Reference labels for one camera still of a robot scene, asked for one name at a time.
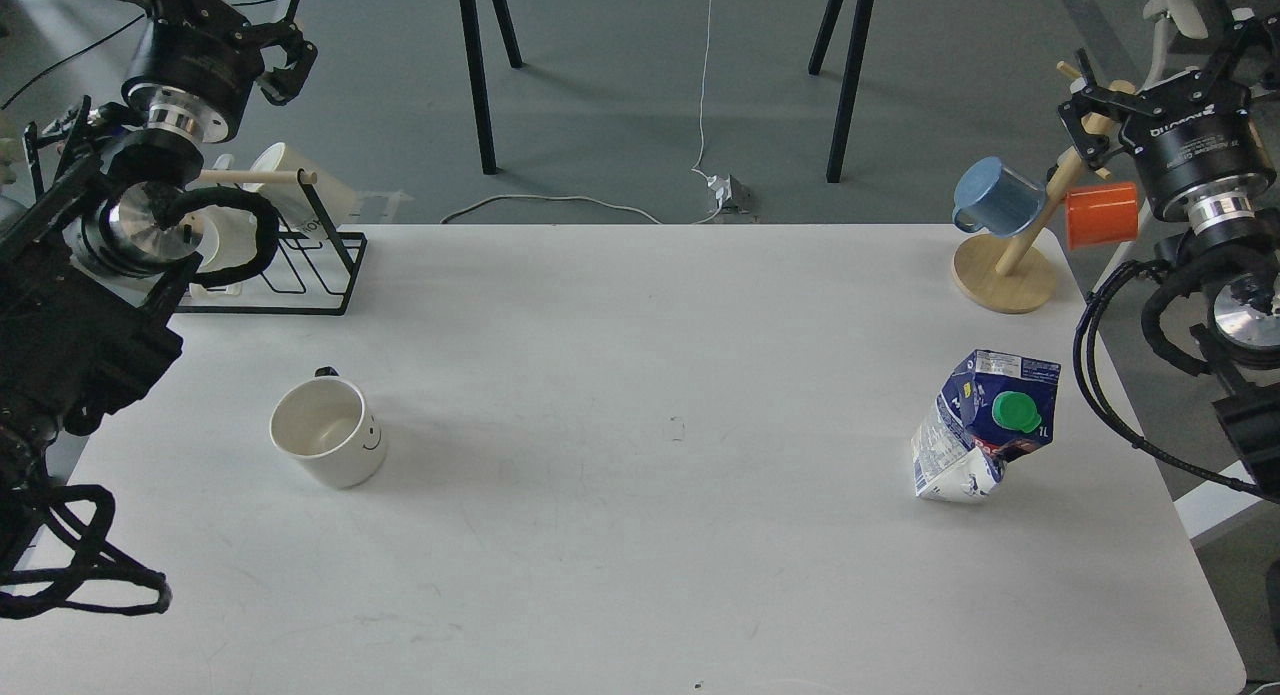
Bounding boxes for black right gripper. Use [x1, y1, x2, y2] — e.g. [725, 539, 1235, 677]
[1060, 12, 1279, 221]

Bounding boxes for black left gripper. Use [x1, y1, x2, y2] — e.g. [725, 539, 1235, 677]
[110, 0, 317, 143]

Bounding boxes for blue white milk carton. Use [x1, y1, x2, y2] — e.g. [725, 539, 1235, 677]
[910, 349, 1062, 504]

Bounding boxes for white smiley mug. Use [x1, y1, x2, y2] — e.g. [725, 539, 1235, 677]
[269, 366, 389, 489]

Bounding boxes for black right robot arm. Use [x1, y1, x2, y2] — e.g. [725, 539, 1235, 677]
[1059, 13, 1279, 502]

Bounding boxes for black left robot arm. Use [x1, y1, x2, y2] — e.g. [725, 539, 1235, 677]
[1, 0, 317, 619]

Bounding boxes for white cup on rack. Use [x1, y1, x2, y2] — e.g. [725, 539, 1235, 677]
[243, 142, 360, 239]

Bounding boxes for grey office chair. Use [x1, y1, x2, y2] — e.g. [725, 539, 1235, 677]
[1138, 0, 1277, 93]

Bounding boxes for wooden dowel rod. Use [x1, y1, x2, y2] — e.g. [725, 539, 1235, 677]
[196, 168, 317, 186]

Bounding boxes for orange mug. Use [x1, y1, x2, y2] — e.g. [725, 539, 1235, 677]
[1064, 180, 1140, 250]

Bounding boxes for blue mug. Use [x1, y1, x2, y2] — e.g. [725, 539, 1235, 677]
[951, 156, 1048, 239]

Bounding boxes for wooden mug tree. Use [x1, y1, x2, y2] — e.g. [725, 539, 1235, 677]
[951, 61, 1138, 315]

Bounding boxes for black stand left legs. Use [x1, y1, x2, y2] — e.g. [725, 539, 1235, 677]
[458, 0, 524, 175]

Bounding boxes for black stand legs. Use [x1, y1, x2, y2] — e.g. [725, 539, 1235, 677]
[458, 0, 524, 175]
[806, 0, 876, 184]

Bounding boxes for black stand right legs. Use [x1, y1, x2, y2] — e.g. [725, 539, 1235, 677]
[806, 0, 876, 184]

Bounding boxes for white power adapter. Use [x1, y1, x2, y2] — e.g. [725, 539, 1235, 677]
[707, 175, 754, 216]

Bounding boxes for black floor cable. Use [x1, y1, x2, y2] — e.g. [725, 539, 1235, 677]
[0, 0, 343, 111]

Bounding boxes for black wire dish rack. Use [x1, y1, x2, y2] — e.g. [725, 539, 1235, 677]
[178, 227, 369, 316]

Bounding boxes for white floor cable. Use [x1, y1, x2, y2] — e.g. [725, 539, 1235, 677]
[440, 0, 746, 227]

